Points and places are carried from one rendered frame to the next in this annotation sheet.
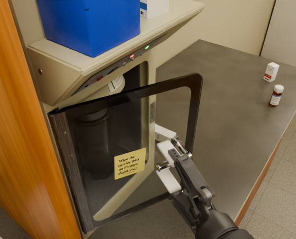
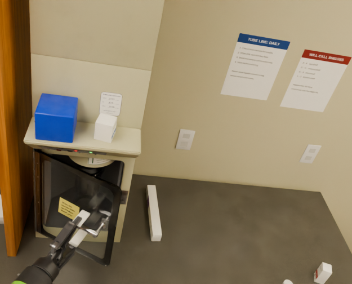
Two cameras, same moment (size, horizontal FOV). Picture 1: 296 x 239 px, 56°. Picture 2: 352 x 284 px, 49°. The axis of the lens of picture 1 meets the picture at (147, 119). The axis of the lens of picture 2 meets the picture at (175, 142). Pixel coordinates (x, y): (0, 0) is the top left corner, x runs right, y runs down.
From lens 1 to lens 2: 90 cm
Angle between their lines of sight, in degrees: 31
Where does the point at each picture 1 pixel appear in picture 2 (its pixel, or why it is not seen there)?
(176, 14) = (109, 147)
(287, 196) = not seen: outside the picture
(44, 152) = (3, 161)
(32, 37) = not seen: hidden behind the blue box
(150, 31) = (78, 145)
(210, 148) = (172, 269)
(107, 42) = (45, 137)
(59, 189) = (6, 182)
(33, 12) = not seen: hidden behind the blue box
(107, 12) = (47, 126)
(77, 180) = (38, 193)
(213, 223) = (42, 260)
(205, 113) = (211, 247)
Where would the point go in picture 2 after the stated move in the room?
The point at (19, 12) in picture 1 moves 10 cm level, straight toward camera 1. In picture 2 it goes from (34, 103) to (8, 119)
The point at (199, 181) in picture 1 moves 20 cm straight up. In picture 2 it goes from (60, 238) to (62, 189)
